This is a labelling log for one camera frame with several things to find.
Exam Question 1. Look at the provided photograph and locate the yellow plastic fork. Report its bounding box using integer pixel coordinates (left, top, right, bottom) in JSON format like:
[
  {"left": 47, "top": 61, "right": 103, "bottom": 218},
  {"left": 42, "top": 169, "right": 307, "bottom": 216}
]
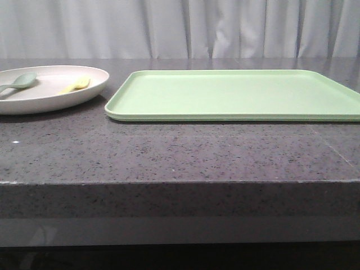
[{"left": 57, "top": 77, "right": 91, "bottom": 95}]

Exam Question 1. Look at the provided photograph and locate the beige round plate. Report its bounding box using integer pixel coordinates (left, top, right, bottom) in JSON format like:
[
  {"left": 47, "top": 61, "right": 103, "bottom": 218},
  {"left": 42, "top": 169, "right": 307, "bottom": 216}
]
[{"left": 1, "top": 65, "right": 110, "bottom": 115}]

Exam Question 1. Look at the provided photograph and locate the light green plastic tray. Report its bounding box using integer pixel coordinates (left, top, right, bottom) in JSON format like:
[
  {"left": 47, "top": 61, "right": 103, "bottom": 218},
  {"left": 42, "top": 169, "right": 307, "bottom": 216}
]
[{"left": 105, "top": 69, "right": 359, "bottom": 122}]

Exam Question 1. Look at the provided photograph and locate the pale green plastic spoon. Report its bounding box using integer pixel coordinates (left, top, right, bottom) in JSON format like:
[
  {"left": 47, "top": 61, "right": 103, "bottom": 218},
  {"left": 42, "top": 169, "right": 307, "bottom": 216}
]
[{"left": 1, "top": 73, "right": 37, "bottom": 93}]

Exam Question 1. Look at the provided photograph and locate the grey pleated curtain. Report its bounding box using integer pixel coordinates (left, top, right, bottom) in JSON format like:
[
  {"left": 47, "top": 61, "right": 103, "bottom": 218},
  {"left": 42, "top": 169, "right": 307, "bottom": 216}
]
[{"left": 1, "top": 1, "right": 359, "bottom": 59}]

